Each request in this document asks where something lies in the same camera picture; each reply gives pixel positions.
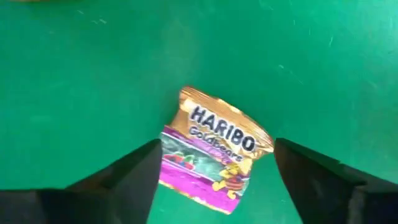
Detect purple gold Haribo gummy pack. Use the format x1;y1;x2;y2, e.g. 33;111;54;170
157;86;275;215

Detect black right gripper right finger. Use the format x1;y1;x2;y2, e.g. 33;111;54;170
273;138;398;224

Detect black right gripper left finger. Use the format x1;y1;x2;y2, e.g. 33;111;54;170
0;138;164;224

